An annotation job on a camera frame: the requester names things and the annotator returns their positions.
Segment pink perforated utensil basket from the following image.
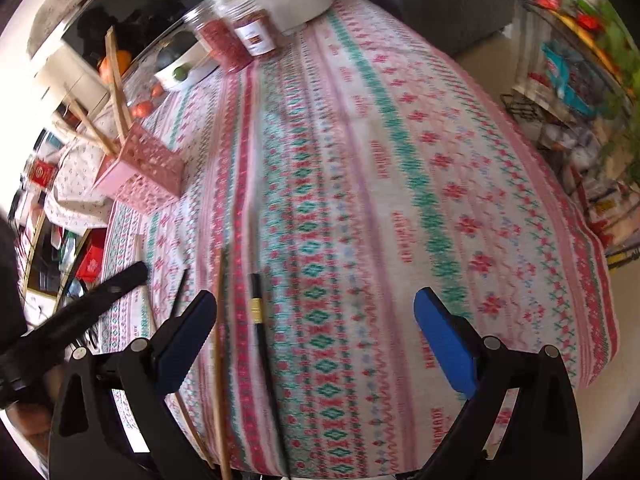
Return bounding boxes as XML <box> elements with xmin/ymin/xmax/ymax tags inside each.
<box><xmin>92</xmin><ymin>122</ymin><xmax>184</xmax><ymax>214</ymax></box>

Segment patterned woven tablecloth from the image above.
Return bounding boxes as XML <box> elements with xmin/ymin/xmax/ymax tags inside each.
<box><xmin>99</xmin><ymin>0</ymin><xmax>620</xmax><ymax>479</ymax></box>

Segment white fruit bowl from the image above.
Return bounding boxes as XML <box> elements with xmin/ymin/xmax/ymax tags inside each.
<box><xmin>154</xmin><ymin>29</ymin><xmax>219</xmax><ymax>92</ymax></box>

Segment floral cloth cover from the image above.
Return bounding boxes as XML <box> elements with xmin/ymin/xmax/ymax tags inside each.
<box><xmin>43</xmin><ymin>112</ymin><xmax>113</xmax><ymax>235</ymax></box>

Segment wooden chopstick in basket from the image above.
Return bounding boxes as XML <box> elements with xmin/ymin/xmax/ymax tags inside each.
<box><xmin>105</xmin><ymin>27</ymin><xmax>132</xmax><ymax>146</ymax></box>
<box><xmin>64</xmin><ymin>87</ymin><xmax>116</xmax><ymax>156</ymax></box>

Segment wooden chopstick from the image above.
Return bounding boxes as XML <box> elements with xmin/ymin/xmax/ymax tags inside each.
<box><xmin>64</xmin><ymin>87</ymin><xmax>116</xmax><ymax>156</ymax></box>
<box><xmin>105</xmin><ymin>27</ymin><xmax>132</xmax><ymax>146</ymax></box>
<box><xmin>134</xmin><ymin>234</ymin><xmax>215</xmax><ymax>468</ymax></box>
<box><xmin>213</xmin><ymin>247</ymin><xmax>232</xmax><ymax>480</ymax></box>

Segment red goji berry jar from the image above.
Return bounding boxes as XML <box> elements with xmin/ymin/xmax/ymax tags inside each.
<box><xmin>183</xmin><ymin>1</ymin><xmax>253</xmax><ymax>74</ymax></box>

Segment red gift box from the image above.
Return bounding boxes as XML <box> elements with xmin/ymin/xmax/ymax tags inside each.
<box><xmin>76</xmin><ymin>243</ymin><xmax>104</xmax><ymax>284</ymax></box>

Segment green leafy vegetables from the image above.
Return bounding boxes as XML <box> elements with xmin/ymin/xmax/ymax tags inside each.
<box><xmin>597</xmin><ymin>0</ymin><xmax>639</xmax><ymax>184</ymax></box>

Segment black chopstick gold band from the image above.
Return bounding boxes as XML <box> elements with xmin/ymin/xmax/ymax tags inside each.
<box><xmin>250</xmin><ymin>273</ymin><xmax>292</xmax><ymax>479</ymax></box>

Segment labelled dried fruit jar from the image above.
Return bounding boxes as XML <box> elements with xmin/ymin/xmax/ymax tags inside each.
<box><xmin>217</xmin><ymin>0</ymin><xmax>285</xmax><ymax>58</ymax></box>

